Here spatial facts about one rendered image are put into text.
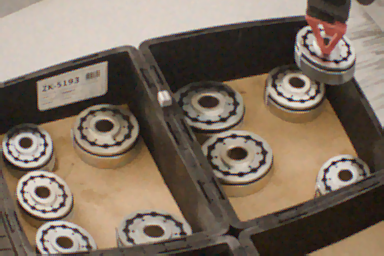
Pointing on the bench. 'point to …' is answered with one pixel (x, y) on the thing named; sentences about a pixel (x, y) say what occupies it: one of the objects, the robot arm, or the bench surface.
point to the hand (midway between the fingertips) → (327, 40)
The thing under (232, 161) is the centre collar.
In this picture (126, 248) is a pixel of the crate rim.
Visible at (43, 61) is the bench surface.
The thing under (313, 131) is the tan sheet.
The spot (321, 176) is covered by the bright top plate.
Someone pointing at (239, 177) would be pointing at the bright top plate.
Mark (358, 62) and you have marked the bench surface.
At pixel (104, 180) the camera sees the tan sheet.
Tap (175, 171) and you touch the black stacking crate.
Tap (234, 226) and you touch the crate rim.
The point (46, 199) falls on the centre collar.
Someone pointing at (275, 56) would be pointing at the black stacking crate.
